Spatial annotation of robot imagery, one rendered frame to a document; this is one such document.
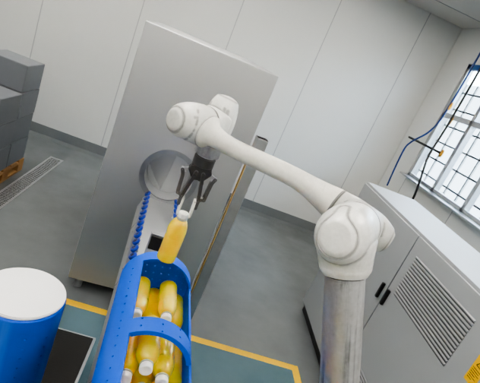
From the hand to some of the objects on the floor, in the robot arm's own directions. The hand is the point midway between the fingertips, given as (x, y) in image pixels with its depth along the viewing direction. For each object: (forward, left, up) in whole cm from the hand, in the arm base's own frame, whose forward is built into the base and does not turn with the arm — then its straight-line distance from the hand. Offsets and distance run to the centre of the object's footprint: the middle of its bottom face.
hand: (186, 207), depth 147 cm
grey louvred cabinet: (-177, -114, -144) cm, 255 cm away
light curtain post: (-26, -79, -146) cm, 168 cm away
